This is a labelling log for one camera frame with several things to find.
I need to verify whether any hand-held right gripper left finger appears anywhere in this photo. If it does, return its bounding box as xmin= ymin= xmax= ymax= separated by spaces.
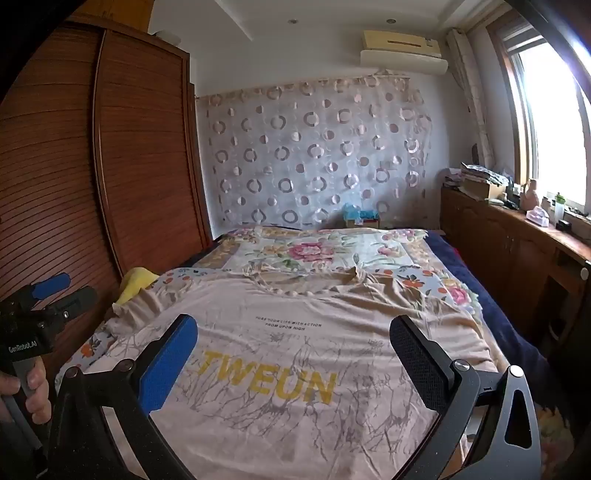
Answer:
xmin=46 ymin=314 xmax=199 ymax=480

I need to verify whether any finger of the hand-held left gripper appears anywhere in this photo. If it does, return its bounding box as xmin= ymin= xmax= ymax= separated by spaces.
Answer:
xmin=46 ymin=286 xmax=98 ymax=315
xmin=28 ymin=272 xmax=71 ymax=302

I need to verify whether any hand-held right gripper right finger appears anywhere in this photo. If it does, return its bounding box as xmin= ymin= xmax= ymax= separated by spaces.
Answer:
xmin=389 ymin=315 xmax=542 ymax=480

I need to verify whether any beige printed T-shirt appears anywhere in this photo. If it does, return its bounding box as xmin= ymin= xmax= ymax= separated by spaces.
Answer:
xmin=105 ymin=265 xmax=502 ymax=480

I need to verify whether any person's left hand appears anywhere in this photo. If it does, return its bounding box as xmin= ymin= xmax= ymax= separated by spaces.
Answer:
xmin=0 ymin=355 xmax=52 ymax=418

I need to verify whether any yellow cloth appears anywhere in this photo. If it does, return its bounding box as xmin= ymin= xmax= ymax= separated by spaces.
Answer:
xmin=115 ymin=268 xmax=160 ymax=306

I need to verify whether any navy blue blanket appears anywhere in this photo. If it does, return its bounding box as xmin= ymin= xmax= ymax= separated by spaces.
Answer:
xmin=425 ymin=231 xmax=561 ymax=416

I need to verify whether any brown wooden wardrobe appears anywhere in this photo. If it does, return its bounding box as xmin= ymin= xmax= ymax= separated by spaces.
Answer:
xmin=0 ymin=21 xmax=214 ymax=370

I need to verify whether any wooden side cabinet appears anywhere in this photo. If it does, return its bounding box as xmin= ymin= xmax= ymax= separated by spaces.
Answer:
xmin=438 ymin=185 xmax=591 ymax=370

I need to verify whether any blue tissue pack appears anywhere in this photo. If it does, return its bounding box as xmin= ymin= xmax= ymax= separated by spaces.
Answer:
xmin=342 ymin=203 xmax=380 ymax=229

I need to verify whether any stack of books and papers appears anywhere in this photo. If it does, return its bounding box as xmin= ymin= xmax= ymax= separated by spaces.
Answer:
xmin=442 ymin=161 xmax=514 ymax=202

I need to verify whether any pink figurine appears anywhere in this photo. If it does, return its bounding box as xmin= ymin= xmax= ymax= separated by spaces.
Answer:
xmin=520 ymin=179 xmax=541 ymax=212

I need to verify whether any circle pattern sheer curtain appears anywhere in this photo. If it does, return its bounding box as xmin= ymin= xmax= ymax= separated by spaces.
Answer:
xmin=196 ymin=69 xmax=435 ymax=232

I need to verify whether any yellow wooden overhead cabinet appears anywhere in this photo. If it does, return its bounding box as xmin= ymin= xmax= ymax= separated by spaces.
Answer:
xmin=76 ymin=0 xmax=156 ymax=34

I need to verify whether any window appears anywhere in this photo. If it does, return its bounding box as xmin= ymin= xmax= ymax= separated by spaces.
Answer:
xmin=487 ymin=7 xmax=591 ymax=215

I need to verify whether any cream wall air conditioner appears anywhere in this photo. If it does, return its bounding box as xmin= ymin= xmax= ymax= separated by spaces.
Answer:
xmin=360 ymin=30 xmax=450 ymax=76

